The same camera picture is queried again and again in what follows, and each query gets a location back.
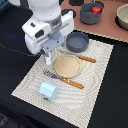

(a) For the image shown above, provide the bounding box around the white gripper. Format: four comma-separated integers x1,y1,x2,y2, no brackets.
22,11,74,61

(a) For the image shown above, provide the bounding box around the red toy tomato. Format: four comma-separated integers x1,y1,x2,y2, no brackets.
92,6,101,14

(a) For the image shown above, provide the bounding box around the white toy bottle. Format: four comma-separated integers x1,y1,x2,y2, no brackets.
46,53,52,65

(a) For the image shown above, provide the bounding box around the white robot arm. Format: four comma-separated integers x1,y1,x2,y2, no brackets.
8,0,74,65

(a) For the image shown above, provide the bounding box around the beige wooden plate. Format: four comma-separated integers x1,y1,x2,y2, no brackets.
54,55,81,78

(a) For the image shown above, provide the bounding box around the grey toy pan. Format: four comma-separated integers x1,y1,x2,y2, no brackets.
66,32,89,53

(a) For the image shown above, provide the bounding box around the light blue milk carton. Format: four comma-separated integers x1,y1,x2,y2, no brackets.
39,82,58,102

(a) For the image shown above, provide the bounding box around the beige woven placemat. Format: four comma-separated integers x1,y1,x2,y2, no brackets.
12,39,113,128

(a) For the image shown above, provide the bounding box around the grey pot on stove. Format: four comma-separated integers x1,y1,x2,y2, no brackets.
80,0,104,24

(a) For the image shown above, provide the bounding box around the black rear burner disc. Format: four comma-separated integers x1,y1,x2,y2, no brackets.
69,0,84,6

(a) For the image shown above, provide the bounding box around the pink toy stove board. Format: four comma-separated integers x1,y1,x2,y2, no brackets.
68,0,128,43

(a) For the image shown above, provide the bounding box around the beige bowl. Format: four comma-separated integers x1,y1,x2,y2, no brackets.
117,4,128,30

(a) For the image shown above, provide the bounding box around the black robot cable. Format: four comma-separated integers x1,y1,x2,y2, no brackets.
0,46,32,58

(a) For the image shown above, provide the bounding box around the wooden handled toy fork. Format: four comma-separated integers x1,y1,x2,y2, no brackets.
43,69,84,89

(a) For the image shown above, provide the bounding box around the wooden handled toy knife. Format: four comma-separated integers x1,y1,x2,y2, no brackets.
58,49,97,64

